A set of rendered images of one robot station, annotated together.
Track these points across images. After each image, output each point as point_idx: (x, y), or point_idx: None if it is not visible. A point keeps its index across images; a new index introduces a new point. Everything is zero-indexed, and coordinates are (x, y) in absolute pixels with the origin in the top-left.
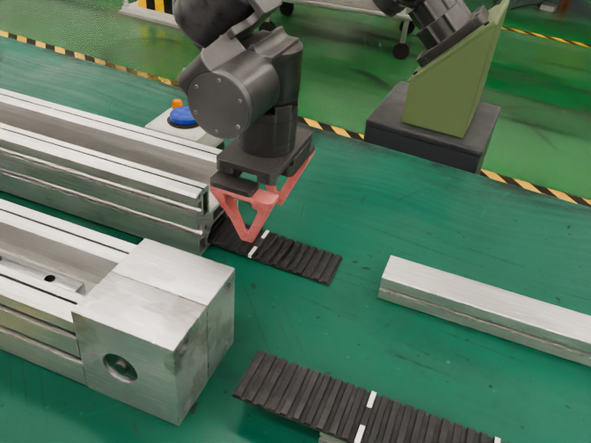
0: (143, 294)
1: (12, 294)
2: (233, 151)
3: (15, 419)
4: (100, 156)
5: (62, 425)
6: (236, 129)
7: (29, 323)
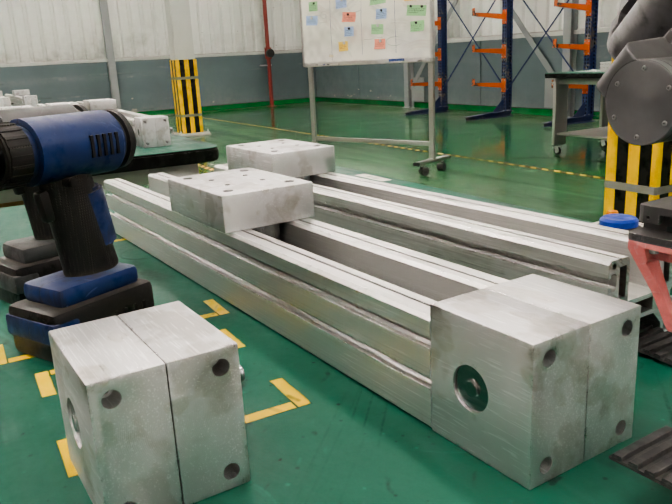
0: (514, 305)
1: (380, 295)
2: (665, 201)
3: (348, 433)
4: (506, 230)
5: (392, 451)
6: (661, 128)
7: (388, 332)
